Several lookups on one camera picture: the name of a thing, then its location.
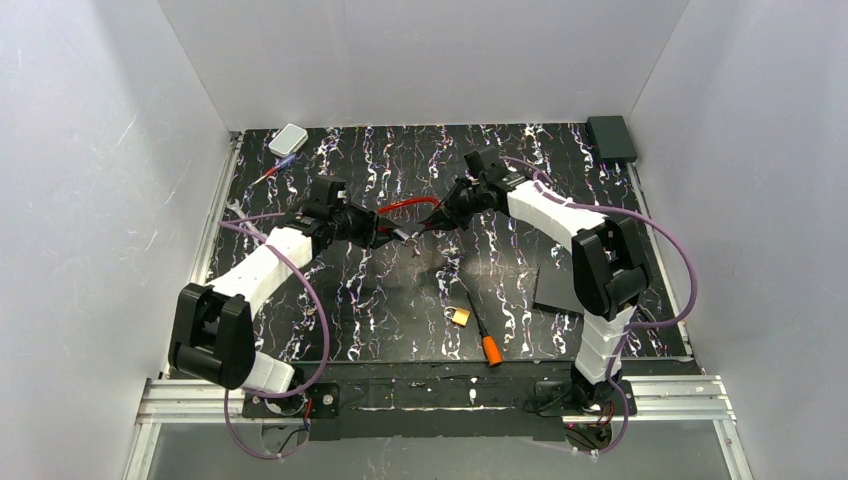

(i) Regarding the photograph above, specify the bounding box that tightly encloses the red cable lock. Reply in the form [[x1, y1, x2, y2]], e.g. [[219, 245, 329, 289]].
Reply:
[[377, 196, 440, 215]]

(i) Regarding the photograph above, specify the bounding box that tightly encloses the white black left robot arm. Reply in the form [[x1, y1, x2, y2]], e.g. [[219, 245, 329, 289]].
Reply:
[[168, 176, 411, 399]]

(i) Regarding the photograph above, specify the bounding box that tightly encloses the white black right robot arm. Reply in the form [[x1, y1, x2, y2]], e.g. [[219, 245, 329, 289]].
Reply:
[[420, 145, 652, 410]]

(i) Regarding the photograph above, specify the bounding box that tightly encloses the blue red pen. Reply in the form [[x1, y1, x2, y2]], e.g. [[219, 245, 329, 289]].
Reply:
[[249, 153, 299, 188]]

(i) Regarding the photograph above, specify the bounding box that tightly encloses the small silver wrench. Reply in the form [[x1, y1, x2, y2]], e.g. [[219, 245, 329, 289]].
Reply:
[[225, 199, 262, 234]]

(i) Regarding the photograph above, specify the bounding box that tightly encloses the white rectangular box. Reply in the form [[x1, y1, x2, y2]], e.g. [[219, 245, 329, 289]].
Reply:
[[268, 123, 308, 157]]

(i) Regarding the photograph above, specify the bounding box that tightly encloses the brass padlock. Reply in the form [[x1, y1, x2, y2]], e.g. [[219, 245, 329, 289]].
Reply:
[[443, 306, 471, 327]]

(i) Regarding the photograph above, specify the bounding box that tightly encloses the dark grey flat plate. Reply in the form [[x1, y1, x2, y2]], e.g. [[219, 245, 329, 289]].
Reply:
[[532, 265, 584, 315]]

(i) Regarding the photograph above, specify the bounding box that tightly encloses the black box in corner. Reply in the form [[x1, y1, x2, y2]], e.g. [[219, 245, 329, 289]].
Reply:
[[586, 115, 638, 164]]

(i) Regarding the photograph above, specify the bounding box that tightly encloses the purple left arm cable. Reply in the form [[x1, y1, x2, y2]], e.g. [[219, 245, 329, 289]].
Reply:
[[217, 211, 331, 462]]

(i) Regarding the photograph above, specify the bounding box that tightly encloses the orange handled screwdriver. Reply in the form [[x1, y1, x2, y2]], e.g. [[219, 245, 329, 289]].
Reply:
[[465, 289, 503, 368]]

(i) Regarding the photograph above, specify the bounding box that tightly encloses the aluminium frame rail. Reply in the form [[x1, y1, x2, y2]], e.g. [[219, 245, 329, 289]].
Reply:
[[125, 123, 750, 479]]

